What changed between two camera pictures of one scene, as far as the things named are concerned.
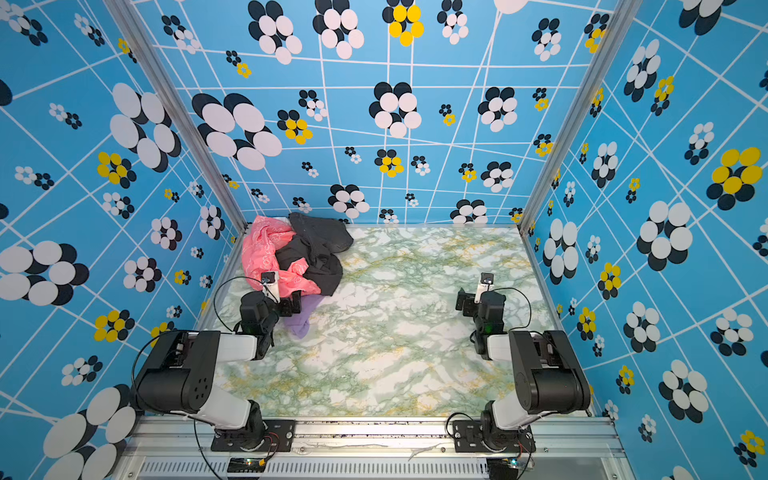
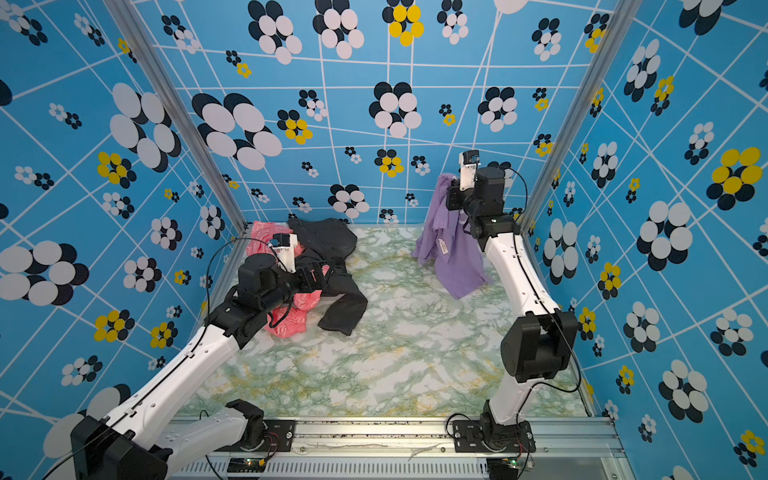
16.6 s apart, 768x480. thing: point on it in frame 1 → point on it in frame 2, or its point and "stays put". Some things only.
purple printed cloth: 298,323 → 446,244
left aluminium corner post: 187,113 stays put
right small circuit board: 502,468 stays put
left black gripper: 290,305 → 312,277
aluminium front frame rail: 181,449 stays put
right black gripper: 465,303 → 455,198
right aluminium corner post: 626,14 stays put
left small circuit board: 246,465 stays put
